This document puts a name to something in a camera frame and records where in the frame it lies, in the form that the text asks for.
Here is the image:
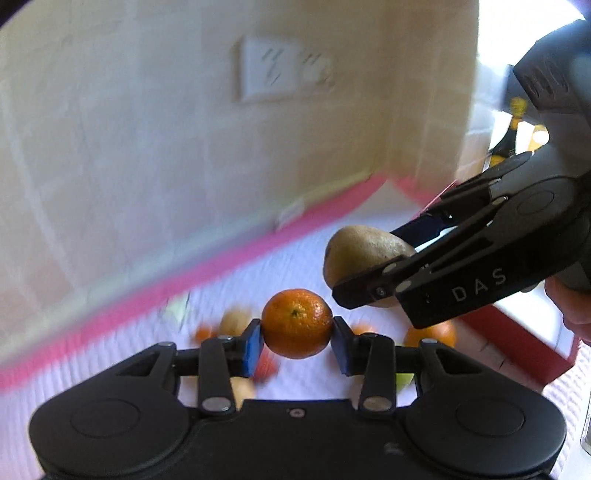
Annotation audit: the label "orange fruit on mat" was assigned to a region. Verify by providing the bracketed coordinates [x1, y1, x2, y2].
[404, 320, 458, 348]

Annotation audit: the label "white pink-edged quilted mat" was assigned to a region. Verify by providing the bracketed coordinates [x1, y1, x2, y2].
[0, 174, 591, 480]

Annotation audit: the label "green yellow pear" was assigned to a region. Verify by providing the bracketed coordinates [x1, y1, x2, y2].
[396, 373, 415, 392]

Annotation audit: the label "yellow oil jug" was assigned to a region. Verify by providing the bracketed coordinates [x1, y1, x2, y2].
[528, 124, 549, 152]

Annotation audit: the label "brown potato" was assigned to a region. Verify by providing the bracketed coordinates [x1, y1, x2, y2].
[322, 225, 417, 289]

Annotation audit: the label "orange mandarin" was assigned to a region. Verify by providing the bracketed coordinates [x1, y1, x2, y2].
[260, 289, 332, 360]

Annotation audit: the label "white wall socket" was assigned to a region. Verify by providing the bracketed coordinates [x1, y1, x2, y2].
[238, 35, 335, 103]

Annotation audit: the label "right human hand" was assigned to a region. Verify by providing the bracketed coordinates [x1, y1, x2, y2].
[545, 277, 591, 346]

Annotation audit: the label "dark soy sauce bottle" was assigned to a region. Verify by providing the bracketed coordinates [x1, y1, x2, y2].
[489, 97, 527, 168]

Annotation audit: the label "red white cardboard box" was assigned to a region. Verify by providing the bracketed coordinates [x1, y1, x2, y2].
[459, 285, 579, 387]

